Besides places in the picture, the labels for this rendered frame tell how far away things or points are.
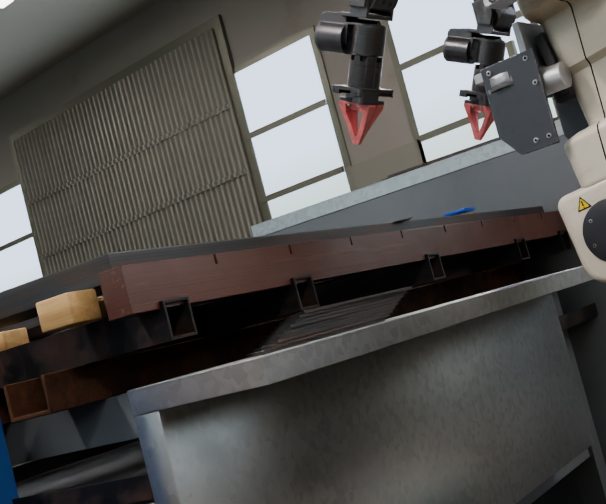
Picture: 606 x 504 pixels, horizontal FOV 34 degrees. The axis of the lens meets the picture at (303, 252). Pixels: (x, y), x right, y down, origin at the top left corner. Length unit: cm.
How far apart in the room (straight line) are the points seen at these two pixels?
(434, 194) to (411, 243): 95
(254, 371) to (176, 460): 16
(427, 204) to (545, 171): 35
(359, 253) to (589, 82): 47
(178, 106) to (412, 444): 564
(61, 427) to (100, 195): 633
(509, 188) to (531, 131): 100
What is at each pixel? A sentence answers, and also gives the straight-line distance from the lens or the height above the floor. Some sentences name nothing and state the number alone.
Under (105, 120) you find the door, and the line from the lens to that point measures 765.
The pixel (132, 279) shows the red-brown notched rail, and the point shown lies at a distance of 122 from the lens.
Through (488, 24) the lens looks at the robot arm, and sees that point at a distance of 208.
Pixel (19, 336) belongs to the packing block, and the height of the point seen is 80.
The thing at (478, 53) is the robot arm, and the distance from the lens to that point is 211.
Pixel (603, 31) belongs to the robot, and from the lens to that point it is 171.
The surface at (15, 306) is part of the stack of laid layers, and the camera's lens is 140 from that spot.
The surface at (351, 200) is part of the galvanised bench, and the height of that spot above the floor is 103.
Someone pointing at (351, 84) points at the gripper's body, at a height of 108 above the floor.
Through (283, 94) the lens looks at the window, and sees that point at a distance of 646.
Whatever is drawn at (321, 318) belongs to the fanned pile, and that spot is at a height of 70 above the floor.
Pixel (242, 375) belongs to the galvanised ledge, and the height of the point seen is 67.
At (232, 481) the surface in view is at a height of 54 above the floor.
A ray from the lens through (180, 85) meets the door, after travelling 706.
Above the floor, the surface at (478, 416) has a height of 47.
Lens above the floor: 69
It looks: 4 degrees up
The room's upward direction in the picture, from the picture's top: 15 degrees counter-clockwise
